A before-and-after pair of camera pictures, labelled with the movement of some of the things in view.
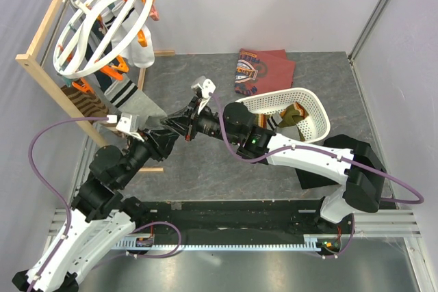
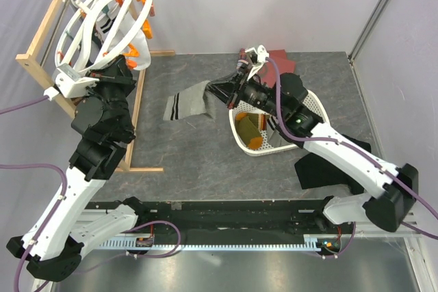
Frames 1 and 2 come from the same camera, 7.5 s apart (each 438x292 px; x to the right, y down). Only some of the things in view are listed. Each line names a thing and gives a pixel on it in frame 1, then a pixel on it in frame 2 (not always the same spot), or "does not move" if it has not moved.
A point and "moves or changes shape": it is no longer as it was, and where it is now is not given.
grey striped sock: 128,99 to 187,102
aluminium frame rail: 368,223 does not move
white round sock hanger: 98,31 does not move
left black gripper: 161,141 to 118,72
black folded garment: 309,179 does not move
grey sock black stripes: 291,131 moves or changes shape
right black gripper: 185,122 to 228,90
